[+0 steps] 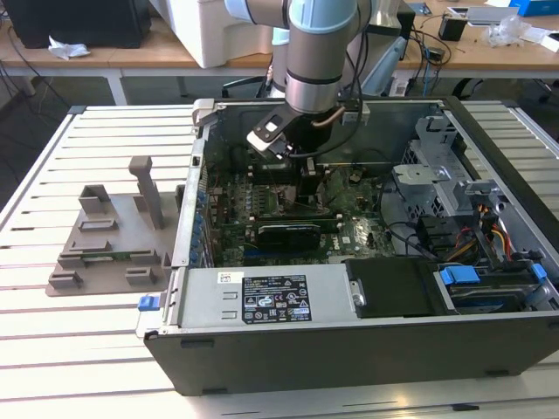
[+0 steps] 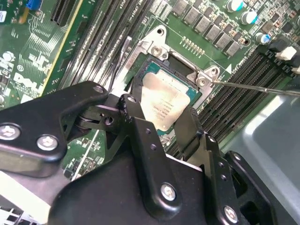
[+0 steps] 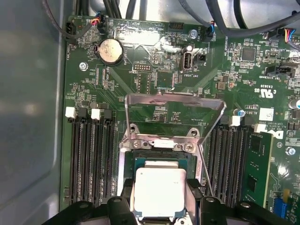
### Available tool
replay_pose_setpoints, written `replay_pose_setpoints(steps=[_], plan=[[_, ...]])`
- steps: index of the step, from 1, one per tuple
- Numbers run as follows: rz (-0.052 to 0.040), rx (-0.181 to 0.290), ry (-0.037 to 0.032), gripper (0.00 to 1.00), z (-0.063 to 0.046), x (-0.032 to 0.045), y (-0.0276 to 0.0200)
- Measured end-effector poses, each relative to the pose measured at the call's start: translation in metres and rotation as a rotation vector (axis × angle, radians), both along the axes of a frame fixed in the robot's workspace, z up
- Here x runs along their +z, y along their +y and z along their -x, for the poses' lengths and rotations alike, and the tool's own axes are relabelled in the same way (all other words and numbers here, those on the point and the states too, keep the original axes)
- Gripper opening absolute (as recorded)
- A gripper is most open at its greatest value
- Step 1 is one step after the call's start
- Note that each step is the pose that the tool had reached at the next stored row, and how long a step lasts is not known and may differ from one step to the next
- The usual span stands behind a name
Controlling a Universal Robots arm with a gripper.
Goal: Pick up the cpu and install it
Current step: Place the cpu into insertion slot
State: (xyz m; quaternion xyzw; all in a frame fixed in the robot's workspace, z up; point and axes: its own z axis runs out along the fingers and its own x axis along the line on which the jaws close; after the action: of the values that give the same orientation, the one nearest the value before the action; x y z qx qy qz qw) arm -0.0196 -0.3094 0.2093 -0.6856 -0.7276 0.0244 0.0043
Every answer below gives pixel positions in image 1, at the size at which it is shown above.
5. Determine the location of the CPU socket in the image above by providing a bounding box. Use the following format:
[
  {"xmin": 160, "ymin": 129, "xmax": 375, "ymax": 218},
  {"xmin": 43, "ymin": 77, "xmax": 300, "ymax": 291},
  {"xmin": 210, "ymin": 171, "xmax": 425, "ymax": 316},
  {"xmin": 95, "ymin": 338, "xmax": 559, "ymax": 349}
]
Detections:
[{"xmin": 277, "ymin": 182, "xmax": 335, "ymax": 213}]

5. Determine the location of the brown curved tube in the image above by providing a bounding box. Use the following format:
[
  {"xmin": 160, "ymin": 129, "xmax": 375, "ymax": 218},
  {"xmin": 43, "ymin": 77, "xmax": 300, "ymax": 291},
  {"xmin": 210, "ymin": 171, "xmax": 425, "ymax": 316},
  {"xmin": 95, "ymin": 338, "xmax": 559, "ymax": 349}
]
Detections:
[{"xmin": 310, "ymin": 107, "xmax": 347, "ymax": 131}]

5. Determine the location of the metal socket cover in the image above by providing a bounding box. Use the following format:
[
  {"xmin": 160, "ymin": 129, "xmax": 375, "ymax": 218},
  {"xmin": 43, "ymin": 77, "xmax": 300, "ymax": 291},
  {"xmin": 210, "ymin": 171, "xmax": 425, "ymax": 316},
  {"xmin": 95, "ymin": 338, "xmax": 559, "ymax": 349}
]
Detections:
[{"xmin": 321, "ymin": 169, "xmax": 357, "ymax": 209}]

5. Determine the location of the green motherboard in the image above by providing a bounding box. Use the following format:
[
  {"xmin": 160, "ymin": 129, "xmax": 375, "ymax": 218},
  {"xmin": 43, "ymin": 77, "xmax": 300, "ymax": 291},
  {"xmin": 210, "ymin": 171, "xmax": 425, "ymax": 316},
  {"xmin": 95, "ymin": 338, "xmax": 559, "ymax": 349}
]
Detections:
[{"xmin": 204, "ymin": 161, "xmax": 394, "ymax": 267}]

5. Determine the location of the black graphics card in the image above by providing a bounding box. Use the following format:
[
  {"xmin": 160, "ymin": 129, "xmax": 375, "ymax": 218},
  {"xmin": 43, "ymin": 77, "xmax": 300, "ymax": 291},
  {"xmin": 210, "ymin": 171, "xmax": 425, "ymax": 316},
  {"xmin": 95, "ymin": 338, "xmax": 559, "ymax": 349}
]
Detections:
[{"xmin": 256, "ymin": 221, "xmax": 325, "ymax": 251}]

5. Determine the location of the white box machine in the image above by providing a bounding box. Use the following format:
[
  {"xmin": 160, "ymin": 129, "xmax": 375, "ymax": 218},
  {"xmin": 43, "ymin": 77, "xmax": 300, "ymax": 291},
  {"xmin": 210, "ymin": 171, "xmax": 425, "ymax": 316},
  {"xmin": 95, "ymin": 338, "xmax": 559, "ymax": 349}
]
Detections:
[{"xmin": 168, "ymin": 0, "xmax": 292, "ymax": 69}]

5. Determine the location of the silver drive cage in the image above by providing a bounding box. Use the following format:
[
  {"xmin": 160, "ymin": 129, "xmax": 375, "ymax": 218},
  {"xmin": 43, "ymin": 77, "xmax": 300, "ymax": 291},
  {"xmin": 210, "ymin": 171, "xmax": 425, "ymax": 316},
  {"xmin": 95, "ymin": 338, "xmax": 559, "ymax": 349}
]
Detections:
[{"xmin": 390, "ymin": 115, "xmax": 516, "ymax": 263}]

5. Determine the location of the black power connector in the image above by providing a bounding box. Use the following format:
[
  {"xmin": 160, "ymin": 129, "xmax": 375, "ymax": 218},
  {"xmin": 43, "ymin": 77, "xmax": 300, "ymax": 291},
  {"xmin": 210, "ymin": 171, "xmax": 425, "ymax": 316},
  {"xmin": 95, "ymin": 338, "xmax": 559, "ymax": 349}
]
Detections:
[{"xmin": 416, "ymin": 215, "xmax": 452, "ymax": 253}]

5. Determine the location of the black plastic shroud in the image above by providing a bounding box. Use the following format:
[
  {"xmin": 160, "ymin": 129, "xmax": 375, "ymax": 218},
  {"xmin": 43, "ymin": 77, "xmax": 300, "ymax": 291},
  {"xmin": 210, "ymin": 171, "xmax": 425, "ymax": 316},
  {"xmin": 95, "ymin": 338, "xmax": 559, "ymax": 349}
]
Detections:
[{"xmin": 343, "ymin": 257, "xmax": 447, "ymax": 319}]

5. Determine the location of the small black cube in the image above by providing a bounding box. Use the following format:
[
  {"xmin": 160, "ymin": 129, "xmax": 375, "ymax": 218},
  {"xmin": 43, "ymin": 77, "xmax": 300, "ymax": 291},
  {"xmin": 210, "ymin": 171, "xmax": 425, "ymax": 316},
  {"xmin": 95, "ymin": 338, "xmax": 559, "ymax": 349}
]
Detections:
[{"xmin": 438, "ymin": 12, "xmax": 469, "ymax": 43}]

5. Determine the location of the light wood desk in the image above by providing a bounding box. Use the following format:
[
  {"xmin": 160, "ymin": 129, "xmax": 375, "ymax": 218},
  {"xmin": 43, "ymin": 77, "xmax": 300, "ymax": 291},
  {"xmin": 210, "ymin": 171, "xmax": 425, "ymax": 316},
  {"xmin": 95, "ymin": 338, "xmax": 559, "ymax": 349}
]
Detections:
[
  {"xmin": 0, "ymin": 17, "xmax": 285, "ymax": 106},
  {"xmin": 395, "ymin": 0, "xmax": 559, "ymax": 82}
]

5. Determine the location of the silver power supply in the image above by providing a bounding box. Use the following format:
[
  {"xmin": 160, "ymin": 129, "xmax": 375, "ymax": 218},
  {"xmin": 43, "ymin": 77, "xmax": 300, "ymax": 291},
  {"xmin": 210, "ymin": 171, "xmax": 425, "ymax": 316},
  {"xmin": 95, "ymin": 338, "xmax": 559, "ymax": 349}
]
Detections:
[{"xmin": 176, "ymin": 265, "xmax": 366, "ymax": 328}]

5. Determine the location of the hard disk in blue carrier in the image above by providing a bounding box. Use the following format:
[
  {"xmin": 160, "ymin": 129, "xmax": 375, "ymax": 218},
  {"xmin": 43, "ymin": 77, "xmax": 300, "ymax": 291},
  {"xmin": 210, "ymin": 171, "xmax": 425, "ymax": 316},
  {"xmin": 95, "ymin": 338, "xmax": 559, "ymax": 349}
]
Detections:
[{"xmin": 434, "ymin": 251, "xmax": 549, "ymax": 315}]

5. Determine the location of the flat white tray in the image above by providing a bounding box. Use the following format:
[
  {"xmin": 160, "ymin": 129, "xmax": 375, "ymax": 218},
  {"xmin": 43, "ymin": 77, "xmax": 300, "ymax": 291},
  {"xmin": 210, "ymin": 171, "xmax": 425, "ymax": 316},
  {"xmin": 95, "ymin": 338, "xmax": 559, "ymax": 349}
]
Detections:
[{"xmin": 445, "ymin": 3, "xmax": 521, "ymax": 28}]

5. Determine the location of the grey parts rack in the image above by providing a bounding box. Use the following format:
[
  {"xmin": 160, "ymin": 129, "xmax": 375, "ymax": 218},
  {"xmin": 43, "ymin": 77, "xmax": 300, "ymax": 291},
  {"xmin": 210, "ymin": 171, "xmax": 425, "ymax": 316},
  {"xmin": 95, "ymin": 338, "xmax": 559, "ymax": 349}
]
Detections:
[{"xmin": 46, "ymin": 155, "xmax": 178, "ymax": 298}]

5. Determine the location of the clear plastic bag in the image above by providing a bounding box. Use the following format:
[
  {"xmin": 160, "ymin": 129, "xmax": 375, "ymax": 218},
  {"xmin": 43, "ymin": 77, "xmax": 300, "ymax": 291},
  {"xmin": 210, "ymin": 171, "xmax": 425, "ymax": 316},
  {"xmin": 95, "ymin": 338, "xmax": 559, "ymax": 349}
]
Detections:
[{"xmin": 482, "ymin": 15, "xmax": 547, "ymax": 48}]

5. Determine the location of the open PC case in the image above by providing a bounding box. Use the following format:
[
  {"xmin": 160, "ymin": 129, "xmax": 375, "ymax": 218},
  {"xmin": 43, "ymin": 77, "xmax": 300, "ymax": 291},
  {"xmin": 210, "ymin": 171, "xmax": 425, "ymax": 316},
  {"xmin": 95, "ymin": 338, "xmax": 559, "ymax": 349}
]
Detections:
[{"xmin": 135, "ymin": 95, "xmax": 559, "ymax": 398}]

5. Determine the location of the green RAM stick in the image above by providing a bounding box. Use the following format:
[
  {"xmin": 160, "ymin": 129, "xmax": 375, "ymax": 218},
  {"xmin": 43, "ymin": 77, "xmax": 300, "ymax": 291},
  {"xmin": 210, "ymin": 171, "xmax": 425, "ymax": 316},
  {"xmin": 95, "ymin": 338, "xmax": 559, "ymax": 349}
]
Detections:
[{"xmin": 82, "ymin": 251, "xmax": 132, "ymax": 263}]

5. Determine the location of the black computer tower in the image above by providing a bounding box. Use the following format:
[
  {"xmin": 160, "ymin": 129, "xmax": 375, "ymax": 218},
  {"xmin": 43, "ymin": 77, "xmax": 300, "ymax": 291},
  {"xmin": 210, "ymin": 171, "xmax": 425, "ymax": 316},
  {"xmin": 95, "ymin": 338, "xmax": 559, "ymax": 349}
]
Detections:
[{"xmin": 3, "ymin": 0, "xmax": 152, "ymax": 50}]

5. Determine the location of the crumpled white paper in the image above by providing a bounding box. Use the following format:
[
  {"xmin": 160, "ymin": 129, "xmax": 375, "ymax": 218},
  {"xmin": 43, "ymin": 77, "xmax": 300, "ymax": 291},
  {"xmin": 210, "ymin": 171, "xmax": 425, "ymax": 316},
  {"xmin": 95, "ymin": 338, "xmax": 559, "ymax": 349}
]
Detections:
[{"xmin": 46, "ymin": 35, "xmax": 92, "ymax": 61}]

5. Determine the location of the blue cardboard box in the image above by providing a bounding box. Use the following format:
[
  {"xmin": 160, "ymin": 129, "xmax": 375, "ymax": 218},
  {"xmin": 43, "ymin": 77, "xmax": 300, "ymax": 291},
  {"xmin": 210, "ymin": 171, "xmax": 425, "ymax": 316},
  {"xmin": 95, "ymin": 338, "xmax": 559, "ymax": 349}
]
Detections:
[{"xmin": 507, "ymin": 0, "xmax": 559, "ymax": 18}]

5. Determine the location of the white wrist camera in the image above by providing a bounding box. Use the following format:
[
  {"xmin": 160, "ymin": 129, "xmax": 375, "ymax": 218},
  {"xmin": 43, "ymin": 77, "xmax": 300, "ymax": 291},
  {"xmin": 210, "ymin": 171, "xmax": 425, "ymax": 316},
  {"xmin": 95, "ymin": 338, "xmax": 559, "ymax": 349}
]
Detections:
[{"xmin": 245, "ymin": 109, "xmax": 294, "ymax": 161}]

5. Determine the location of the coloured power wire bundle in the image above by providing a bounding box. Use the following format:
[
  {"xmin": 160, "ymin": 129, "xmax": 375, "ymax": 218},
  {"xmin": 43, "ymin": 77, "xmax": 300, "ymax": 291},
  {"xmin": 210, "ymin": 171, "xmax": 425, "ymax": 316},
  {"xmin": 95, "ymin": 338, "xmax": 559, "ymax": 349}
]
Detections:
[{"xmin": 453, "ymin": 203, "xmax": 513, "ymax": 259}]

